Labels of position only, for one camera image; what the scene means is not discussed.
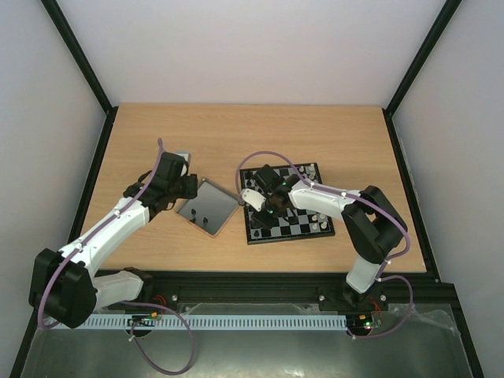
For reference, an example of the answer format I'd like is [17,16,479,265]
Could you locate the black and silver chessboard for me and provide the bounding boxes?
[239,162,336,245]

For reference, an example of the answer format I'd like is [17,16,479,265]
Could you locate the metal tray with wooden rim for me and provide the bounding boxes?
[176,178,239,238]

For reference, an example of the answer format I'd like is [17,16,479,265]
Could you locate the black frame post right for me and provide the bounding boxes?
[384,0,462,117]

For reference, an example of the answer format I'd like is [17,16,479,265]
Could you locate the purple cable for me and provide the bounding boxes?
[38,137,197,373]
[235,151,414,341]

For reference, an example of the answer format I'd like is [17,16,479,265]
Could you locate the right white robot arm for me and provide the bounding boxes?
[240,165,410,309]

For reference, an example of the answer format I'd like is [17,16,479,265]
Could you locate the black frame post left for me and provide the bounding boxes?
[41,0,115,115]

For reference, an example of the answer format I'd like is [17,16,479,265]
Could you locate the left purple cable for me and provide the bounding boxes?
[38,137,197,373]

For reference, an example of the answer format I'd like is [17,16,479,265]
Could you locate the light blue slotted cable duct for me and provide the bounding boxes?
[80,314,347,332]

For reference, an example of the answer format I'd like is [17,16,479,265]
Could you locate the black frame post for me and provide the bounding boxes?
[384,0,462,117]
[41,0,115,115]

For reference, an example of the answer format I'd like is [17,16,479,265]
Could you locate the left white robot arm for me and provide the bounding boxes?
[28,150,198,329]

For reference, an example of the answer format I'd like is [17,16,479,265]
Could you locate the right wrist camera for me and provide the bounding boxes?
[240,188,266,212]

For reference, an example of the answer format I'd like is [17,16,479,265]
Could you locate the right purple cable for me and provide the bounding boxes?
[235,151,414,341]

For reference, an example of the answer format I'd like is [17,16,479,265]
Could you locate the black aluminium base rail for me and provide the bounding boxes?
[135,271,461,313]

